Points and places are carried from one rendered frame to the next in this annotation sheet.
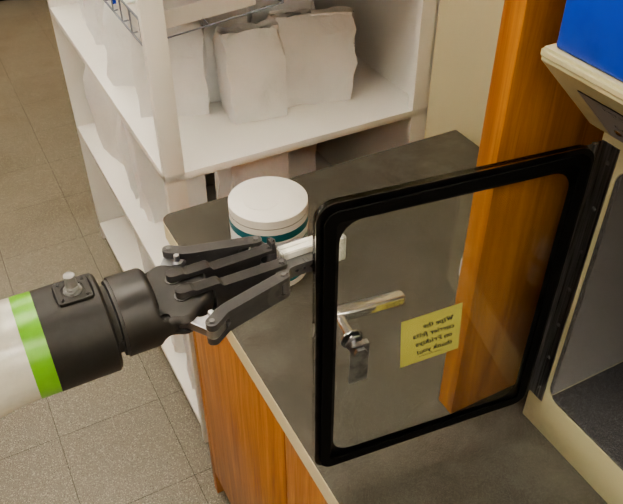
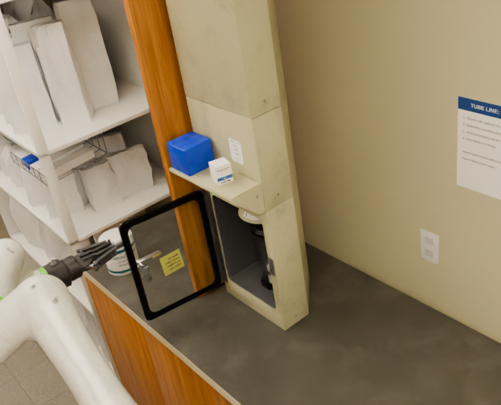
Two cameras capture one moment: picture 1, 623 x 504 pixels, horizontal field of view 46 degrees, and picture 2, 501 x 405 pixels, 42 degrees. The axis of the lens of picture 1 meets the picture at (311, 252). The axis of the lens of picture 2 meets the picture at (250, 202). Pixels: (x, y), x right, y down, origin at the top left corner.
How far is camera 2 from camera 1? 1.44 m
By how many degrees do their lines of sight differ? 10
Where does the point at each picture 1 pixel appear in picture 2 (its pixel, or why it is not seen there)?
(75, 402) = (42, 389)
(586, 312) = (226, 243)
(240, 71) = (95, 186)
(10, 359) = not seen: hidden behind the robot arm
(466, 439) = (205, 304)
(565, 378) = (232, 271)
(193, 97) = (75, 203)
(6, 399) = not seen: hidden behind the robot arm
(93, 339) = (62, 274)
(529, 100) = (178, 181)
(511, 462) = (221, 307)
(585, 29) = (174, 163)
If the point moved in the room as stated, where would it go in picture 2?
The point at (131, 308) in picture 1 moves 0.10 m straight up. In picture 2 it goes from (71, 264) to (61, 238)
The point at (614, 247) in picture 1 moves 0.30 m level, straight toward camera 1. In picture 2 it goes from (223, 218) to (193, 273)
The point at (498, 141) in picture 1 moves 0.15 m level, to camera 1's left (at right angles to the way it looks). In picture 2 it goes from (174, 194) to (129, 205)
